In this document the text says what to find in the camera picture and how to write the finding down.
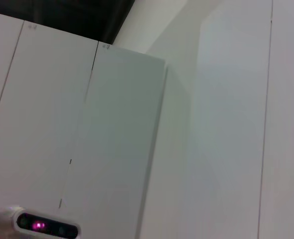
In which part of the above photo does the dark background object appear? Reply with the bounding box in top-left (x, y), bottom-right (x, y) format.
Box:
top-left (0, 0), bottom-right (138, 46)

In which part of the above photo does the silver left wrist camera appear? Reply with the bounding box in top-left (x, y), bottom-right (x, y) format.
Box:
top-left (0, 205), bottom-right (82, 239)

